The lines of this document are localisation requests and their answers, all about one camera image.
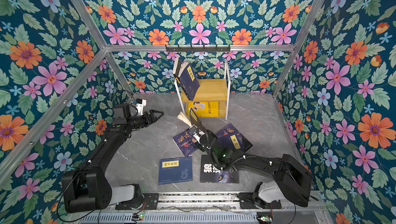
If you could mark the black hook rail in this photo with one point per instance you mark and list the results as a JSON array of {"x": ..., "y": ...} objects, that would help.
[{"x": 198, "y": 48}]

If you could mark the black wolf cover book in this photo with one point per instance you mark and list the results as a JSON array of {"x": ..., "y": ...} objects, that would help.
[{"x": 210, "y": 174}]

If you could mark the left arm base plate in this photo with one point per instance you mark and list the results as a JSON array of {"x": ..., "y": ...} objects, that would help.
[{"x": 150, "y": 200}]

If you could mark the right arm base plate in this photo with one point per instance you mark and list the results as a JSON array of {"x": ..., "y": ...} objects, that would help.
[{"x": 252, "y": 201}]

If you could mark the yellow book under shelf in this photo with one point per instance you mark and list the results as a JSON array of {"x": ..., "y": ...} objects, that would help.
[{"x": 203, "y": 115}]

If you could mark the wooden shelf white frame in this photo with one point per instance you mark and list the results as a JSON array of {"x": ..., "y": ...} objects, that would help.
[{"x": 210, "y": 90}]

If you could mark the yellow cartoon cover book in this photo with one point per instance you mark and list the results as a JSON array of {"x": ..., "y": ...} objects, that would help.
[{"x": 204, "y": 107}]

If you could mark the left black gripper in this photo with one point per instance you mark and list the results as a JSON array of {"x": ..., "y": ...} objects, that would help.
[{"x": 152, "y": 117}]

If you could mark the navy book yellow label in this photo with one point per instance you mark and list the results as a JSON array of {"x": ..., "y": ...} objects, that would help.
[{"x": 188, "y": 80}]

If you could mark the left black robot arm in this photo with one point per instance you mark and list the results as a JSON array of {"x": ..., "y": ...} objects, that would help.
[{"x": 86, "y": 188}]

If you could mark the purple book under right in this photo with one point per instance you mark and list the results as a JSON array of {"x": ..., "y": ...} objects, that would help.
[{"x": 227, "y": 131}]

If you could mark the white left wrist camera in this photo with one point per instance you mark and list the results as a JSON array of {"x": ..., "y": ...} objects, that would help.
[{"x": 140, "y": 104}]

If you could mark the black book on shelf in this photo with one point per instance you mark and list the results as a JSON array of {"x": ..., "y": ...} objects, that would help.
[{"x": 176, "y": 68}]

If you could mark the dark illustrated cover book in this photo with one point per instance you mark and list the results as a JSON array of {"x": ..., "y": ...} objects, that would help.
[{"x": 186, "y": 142}]

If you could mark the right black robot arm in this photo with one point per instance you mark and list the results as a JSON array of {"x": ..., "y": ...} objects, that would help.
[{"x": 291, "y": 180}]

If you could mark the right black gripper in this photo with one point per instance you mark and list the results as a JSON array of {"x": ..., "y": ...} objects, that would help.
[{"x": 200, "y": 147}]

